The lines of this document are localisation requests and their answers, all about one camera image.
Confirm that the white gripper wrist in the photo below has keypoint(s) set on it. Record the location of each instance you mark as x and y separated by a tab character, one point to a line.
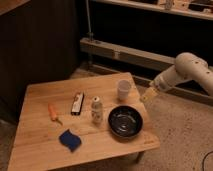
162	82

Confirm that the dark ceramic bowl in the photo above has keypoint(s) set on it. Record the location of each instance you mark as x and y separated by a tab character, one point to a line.
125	121

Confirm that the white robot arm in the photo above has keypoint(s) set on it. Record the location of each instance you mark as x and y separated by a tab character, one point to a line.
186	67

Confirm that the white plastic cup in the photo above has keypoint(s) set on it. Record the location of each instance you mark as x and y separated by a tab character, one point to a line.
123	89

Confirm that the long wooden bench beam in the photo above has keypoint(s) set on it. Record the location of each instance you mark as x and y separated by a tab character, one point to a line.
143	58

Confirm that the small white bottle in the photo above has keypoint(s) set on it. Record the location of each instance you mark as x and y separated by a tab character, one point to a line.
97	110

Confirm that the wooden table leg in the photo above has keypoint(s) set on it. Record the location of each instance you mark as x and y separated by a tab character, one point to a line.
139	157

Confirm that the black and white box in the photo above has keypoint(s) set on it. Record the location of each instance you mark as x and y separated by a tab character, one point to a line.
77	104

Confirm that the metal pole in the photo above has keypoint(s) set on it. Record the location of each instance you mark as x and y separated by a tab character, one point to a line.
90	33

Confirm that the blue sponge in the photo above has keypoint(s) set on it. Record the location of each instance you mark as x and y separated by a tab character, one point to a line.
70	140

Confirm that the upper wooden shelf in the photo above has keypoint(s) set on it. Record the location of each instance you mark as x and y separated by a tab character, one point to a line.
156	8

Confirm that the orange carrot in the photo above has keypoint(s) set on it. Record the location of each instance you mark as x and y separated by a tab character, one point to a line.
53	114

